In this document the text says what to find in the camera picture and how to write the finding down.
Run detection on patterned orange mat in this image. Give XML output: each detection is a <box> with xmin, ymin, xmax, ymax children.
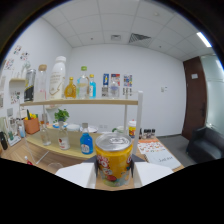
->
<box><xmin>137</xmin><ymin>139</ymin><xmax>166</xmax><ymax>155</ymax></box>

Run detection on yellow cartoon drink can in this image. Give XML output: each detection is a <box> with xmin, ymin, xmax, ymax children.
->
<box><xmin>94</xmin><ymin>132</ymin><xmax>134</xmax><ymax>188</ymax></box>

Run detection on white notebook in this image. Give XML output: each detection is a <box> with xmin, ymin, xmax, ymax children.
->
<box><xmin>144</xmin><ymin>149</ymin><xmax>182</xmax><ymax>170</ymax></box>

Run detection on light blue small bottle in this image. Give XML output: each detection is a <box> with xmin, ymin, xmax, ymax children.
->
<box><xmin>88</xmin><ymin>73</ymin><xmax>97</xmax><ymax>100</ymax></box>

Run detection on blue liquid bottle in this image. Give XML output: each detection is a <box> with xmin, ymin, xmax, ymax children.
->
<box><xmin>79</xmin><ymin>122</ymin><xmax>94</xmax><ymax>155</ymax></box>

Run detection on orange storage basket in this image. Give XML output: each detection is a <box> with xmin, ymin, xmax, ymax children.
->
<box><xmin>23</xmin><ymin>117</ymin><xmax>41</xmax><ymax>135</ymax></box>

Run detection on ceiling air vent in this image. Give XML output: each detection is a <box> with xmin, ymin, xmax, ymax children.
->
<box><xmin>128</xmin><ymin>32</ymin><xmax>152</xmax><ymax>44</ymax></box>

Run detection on tall glass jar cork lid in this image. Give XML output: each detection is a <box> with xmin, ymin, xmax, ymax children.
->
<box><xmin>34</xmin><ymin>64</ymin><xmax>48</xmax><ymax>102</ymax></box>

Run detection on blue wall poster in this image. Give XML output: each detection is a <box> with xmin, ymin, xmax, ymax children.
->
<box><xmin>102</xmin><ymin>73</ymin><xmax>110</xmax><ymax>98</ymax></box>

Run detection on white-framed wooden shelf rack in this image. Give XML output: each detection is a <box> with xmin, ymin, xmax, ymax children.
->
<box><xmin>19</xmin><ymin>90</ymin><xmax>144</xmax><ymax>166</ymax></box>

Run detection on white tray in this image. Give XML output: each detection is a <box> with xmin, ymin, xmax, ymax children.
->
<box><xmin>7</xmin><ymin>134</ymin><xmax>23</xmax><ymax>147</ymax></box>

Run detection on black and yellow can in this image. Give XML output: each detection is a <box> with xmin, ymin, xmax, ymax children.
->
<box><xmin>23</xmin><ymin>68</ymin><xmax>37</xmax><ymax>103</ymax></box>

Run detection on wooden wall shelf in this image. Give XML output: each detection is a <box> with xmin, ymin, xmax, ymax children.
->
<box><xmin>9</xmin><ymin>78</ymin><xmax>27</xmax><ymax>84</ymax></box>

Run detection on large white bottle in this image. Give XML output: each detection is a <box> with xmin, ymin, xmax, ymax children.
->
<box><xmin>48</xmin><ymin>55</ymin><xmax>67</xmax><ymax>101</ymax></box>

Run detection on green potted plant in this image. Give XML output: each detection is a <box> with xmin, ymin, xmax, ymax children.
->
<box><xmin>53</xmin><ymin>108</ymin><xmax>70</xmax><ymax>124</ymax></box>

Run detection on brown door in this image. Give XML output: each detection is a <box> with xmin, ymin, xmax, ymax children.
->
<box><xmin>181</xmin><ymin>55</ymin><xmax>208</xmax><ymax>141</ymax></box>

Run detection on white bowl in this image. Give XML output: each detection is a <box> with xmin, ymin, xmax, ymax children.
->
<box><xmin>79</xmin><ymin>124</ymin><xmax>99</xmax><ymax>134</ymax></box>

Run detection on amber round bottle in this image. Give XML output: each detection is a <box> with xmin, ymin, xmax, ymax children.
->
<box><xmin>64</xmin><ymin>76</ymin><xmax>77</xmax><ymax>100</ymax></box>

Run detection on red wall poster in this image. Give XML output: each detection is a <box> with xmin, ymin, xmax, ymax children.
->
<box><xmin>110</xmin><ymin>73</ymin><xmax>121</xmax><ymax>87</ymax></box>

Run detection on multicolour wall poster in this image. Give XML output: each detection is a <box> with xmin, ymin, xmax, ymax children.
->
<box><xmin>123</xmin><ymin>74</ymin><xmax>133</xmax><ymax>98</ymax></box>

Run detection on clear bottle blue cap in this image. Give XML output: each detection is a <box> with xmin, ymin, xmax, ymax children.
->
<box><xmin>110</xmin><ymin>77</ymin><xmax>120</xmax><ymax>100</ymax></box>

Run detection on ceiling light panel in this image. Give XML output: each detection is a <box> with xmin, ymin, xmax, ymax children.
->
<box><xmin>196</xmin><ymin>31</ymin><xmax>213</xmax><ymax>48</ymax></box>

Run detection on black kettle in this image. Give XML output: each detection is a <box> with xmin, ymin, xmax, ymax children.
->
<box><xmin>0</xmin><ymin>131</ymin><xmax>9</xmax><ymax>151</ymax></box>

